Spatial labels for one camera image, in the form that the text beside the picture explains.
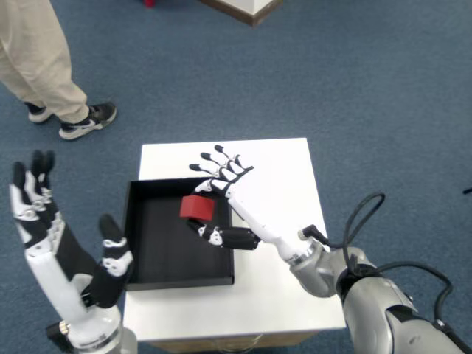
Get red cube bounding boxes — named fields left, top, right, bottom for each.
left=179, top=195, right=216, bottom=223

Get white platform with wooden base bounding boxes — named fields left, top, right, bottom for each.
left=198, top=0, right=285, bottom=28

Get black open box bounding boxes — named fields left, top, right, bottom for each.
left=124, top=176, right=236, bottom=292

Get white table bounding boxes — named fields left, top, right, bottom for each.
left=122, top=138, right=348, bottom=348

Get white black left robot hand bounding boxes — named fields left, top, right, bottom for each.
left=9, top=149, right=134, bottom=350

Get beige trousers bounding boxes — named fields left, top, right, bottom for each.
left=0, top=0, right=91, bottom=125

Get clear round container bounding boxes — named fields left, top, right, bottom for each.
left=217, top=333, right=265, bottom=351

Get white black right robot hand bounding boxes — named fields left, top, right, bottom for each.
left=186, top=144, right=319, bottom=265

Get black white sneaker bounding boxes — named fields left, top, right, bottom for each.
left=58, top=101, right=118, bottom=142
left=24, top=102, right=54, bottom=124

